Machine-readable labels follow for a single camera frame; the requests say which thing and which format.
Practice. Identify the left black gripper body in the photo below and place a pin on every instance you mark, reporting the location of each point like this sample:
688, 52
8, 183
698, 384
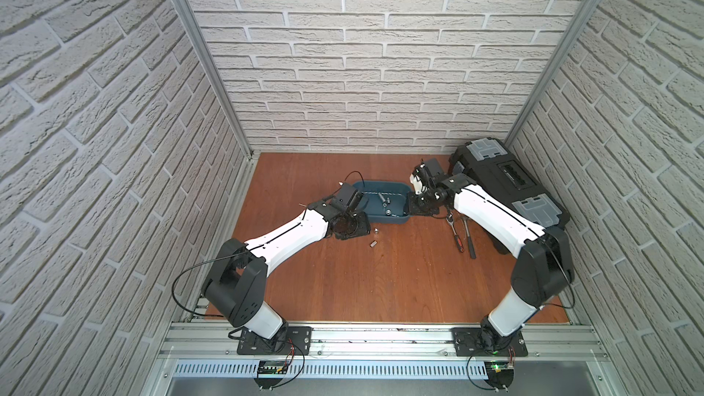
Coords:
355, 223

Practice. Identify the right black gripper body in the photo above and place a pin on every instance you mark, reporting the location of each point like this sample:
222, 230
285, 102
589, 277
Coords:
422, 203

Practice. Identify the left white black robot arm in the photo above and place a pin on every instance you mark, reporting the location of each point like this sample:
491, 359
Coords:
237, 277

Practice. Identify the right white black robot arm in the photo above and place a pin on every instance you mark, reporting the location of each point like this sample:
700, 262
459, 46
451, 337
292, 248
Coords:
543, 264

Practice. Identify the teal plastic storage box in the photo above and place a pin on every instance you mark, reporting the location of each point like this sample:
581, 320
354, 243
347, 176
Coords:
397, 195

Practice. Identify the black grey toolbox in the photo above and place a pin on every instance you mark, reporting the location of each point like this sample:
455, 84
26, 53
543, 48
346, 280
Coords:
501, 175

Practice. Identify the left green circuit board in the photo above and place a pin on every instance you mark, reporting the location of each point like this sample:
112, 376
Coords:
271, 373

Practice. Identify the green circuit board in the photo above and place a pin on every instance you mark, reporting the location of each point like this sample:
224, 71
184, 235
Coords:
271, 373
500, 375

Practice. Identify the right green circuit board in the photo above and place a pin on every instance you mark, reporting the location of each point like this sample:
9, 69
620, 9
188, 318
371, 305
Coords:
500, 375

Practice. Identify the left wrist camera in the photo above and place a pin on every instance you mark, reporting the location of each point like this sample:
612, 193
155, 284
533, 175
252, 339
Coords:
347, 198

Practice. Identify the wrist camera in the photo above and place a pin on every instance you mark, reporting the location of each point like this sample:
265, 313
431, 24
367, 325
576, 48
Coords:
347, 198
427, 175

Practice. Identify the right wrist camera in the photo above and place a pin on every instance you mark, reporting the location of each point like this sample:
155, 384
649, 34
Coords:
427, 175

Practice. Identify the black handled tool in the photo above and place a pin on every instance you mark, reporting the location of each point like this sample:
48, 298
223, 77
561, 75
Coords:
469, 240

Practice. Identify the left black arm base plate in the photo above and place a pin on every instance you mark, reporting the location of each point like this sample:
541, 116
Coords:
286, 339

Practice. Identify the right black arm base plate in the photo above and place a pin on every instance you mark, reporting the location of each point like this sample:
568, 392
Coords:
482, 341

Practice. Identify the aluminium front rail frame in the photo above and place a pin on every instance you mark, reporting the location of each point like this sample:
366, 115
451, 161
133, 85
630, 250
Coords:
208, 349

